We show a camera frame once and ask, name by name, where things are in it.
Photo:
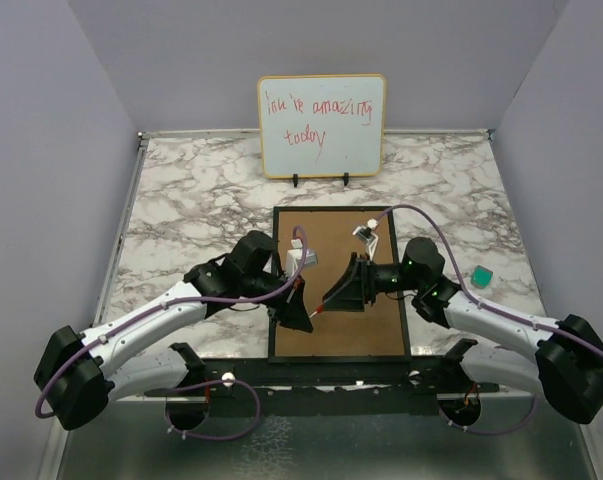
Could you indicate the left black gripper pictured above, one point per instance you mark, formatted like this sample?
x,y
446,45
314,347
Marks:
x,y
294,314

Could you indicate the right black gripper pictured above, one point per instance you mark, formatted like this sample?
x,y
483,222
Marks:
x,y
357,286

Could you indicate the black picture frame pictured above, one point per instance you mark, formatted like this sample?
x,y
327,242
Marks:
x,y
380,332

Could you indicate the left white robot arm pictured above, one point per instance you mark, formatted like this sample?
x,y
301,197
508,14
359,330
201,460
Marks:
x,y
79,373

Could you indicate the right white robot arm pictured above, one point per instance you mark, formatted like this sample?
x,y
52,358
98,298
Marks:
x,y
560,360

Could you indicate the black whiteboard stand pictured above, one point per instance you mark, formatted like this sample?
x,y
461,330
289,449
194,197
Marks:
x,y
343,179

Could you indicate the teal green eraser block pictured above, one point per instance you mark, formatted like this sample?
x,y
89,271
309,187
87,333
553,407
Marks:
x,y
481,277

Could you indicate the yellow-framed whiteboard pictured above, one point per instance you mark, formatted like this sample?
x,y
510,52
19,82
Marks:
x,y
321,126

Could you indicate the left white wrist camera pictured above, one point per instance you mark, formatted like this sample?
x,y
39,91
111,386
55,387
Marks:
x,y
299,257

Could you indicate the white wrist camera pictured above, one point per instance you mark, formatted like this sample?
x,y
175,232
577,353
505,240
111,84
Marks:
x,y
367,234
299,257

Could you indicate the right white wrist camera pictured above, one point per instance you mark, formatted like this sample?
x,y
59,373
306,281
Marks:
x,y
367,234

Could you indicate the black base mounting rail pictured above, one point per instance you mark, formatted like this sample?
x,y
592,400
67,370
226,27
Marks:
x,y
330,388

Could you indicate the aluminium table edge rail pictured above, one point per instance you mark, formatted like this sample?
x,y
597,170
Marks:
x,y
110,280

